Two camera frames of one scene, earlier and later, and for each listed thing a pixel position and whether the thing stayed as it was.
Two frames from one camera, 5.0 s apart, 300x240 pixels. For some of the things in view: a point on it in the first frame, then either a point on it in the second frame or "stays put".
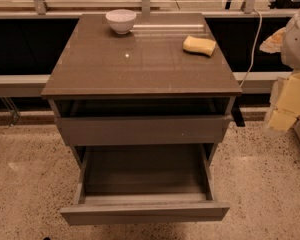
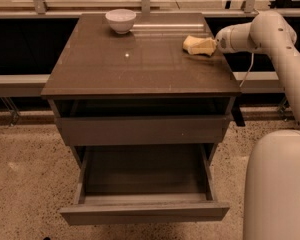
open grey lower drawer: (145, 183) stays put
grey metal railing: (32, 85) stays put
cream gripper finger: (273, 43) -> (232, 39)
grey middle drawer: (148, 122) stays put
